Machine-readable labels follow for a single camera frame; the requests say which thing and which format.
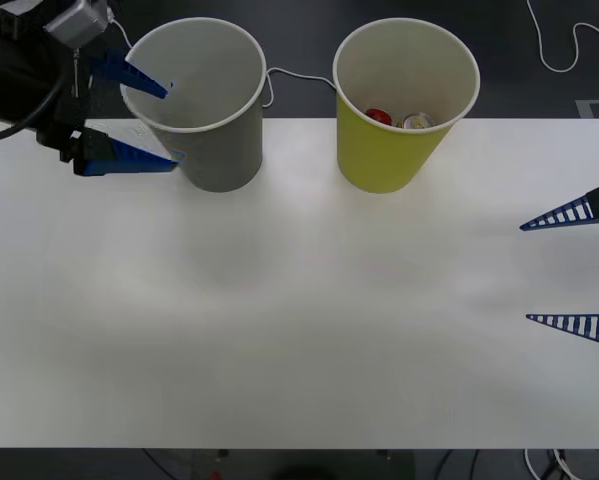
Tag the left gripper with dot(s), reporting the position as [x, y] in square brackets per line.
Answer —
[19, 75]

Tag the red drink can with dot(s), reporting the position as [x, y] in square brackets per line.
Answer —
[378, 116]

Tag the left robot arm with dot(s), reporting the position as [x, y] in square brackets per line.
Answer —
[74, 22]

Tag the grey floor marker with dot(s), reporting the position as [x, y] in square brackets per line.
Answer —
[586, 111]

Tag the grey plastic waste bin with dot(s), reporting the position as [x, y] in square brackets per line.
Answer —
[219, 150]

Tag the gold drink can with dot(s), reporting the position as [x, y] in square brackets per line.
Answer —
[419, 121]

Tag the yellow-green plastic waste bin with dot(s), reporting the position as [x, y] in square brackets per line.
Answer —
[379, 155]

